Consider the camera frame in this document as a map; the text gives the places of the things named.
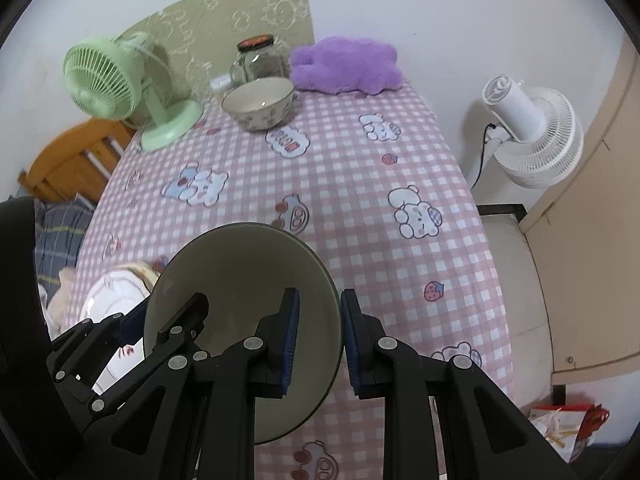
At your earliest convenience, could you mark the glass jar with dark lid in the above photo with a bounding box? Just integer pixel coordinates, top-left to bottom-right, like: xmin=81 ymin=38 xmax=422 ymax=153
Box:
xmin=229 ymin=34 xmax=292 ymax=86

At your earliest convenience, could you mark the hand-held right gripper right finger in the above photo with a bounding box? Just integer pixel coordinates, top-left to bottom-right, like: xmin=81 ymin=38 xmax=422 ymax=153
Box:
xmin=340 ymin=289 xmax=577 ymax=480

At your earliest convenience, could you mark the wooden chair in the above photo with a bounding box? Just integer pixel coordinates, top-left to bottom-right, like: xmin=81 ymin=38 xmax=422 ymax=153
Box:
xmin=17 ymin=119 xmax=138 ymax=206

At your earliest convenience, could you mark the green desk fan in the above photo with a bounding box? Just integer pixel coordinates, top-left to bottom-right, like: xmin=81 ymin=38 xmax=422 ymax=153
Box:
xmin=62 ymin=31 xmax=203 ymax=152

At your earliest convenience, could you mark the purple plush toy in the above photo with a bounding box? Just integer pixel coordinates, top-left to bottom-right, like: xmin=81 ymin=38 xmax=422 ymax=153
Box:
xmin=289 ymin=36 xmax=405 ymax=96

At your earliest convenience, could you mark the olive patterned wall cloth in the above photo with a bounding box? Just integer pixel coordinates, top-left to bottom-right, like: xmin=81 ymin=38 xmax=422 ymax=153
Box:
xmin=117 ymin=0 xmax=316 ymax=126

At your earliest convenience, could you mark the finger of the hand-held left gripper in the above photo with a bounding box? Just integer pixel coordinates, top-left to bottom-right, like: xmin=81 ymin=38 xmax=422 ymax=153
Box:
xmin=87 ymin=291 xmax=210 ymax=418
xmin=47 ymin=299 xmax=149 ymax=386

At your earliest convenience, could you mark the white standing fan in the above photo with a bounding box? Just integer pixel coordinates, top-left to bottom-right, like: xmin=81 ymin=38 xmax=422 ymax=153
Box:
xmin=481 ymin=74 xmax=585 ymax=190

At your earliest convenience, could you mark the small floral ceramic bowl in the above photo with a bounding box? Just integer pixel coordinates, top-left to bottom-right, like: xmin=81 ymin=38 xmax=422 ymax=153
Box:
xmin=221 ymin=76 xmax=296 ymax=133

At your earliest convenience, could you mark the white plate with red print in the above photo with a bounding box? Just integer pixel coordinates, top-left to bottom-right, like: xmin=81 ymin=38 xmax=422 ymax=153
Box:
xmin=77 ymin=267 xmax=153 ymax=396

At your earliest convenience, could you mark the peach cloth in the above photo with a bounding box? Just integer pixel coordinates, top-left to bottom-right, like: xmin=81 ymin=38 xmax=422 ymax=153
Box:
xmin=45 ymin=266 xmax=81 ymax=331

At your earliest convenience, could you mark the black fan cable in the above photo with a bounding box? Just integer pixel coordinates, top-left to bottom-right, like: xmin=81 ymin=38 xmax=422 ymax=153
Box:
xmin=470 ymin=121 xmax=501 ymax=188

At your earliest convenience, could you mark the pink checkered tablecloth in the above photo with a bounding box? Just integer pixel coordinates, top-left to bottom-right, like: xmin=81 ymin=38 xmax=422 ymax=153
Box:
xmin=70 ymin=77 xmax=516 ymax=480

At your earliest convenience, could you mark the beige cabinet door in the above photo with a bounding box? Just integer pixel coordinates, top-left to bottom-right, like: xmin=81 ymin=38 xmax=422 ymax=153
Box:
xmin=517 ymin=45 xmax=640 ymax=386

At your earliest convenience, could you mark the blue striped bedding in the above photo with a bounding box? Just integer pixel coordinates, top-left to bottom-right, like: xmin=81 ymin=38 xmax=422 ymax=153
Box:
xmin=32 ymin=202 xmax=96 ymax=286

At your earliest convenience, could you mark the red and white plastic bag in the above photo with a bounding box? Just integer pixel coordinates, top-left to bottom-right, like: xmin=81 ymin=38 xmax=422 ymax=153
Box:
xmin=527 ymin=402 xmax=611 ymax=465

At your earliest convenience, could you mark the yellow floral plate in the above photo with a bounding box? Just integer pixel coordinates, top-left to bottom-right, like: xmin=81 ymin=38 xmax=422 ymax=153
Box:
xmin=125 ymin=261 xmax=163 ymax=291

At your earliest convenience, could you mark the wide grey ceramic bowl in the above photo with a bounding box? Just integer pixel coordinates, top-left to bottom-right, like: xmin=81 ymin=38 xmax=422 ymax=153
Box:
xmin=143 ymin=222 xmax=344 ymax=446

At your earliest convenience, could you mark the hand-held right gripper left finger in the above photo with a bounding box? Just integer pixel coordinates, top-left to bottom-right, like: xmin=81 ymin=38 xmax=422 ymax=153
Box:
xmin=70 ymin=287 xmax=302 ymax=480

